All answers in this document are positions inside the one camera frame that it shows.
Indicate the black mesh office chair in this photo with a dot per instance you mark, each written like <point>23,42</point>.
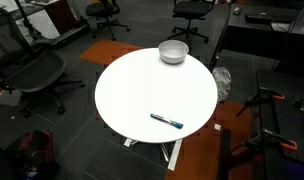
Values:
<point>35,71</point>

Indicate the white cabinet desk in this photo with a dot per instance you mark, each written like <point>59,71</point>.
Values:
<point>42,23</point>

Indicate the clear plastic bag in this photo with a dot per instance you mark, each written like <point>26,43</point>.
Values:
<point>222,83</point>

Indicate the black kick scooter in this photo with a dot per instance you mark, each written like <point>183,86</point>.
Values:
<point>62,36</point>

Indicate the white round table base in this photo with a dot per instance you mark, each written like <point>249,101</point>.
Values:
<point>175,155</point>

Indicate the black keyboard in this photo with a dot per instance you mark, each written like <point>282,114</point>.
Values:
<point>258,18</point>

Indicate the small white paper tag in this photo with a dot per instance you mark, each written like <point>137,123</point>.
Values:
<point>217,127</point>

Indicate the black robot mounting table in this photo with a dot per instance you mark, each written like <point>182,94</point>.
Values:
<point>285,126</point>

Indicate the grey metal bowl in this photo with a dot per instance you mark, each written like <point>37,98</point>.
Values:
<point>173,51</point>

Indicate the black office desk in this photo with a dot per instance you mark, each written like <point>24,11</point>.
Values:
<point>245,36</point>

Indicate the white plastic floor object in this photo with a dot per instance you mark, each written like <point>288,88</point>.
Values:
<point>5,98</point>

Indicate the dark brown wooden cabinet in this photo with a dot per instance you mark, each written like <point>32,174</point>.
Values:
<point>60,15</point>

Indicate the black swivel office chair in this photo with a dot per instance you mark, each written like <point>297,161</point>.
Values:
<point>102,9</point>
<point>190,8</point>

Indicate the grey computer mouse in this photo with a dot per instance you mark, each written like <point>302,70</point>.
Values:
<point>237,10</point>

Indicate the teal capped marker pen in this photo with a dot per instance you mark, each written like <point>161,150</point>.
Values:
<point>165,120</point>

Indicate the red black backpack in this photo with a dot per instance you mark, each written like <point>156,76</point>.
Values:
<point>35,150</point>

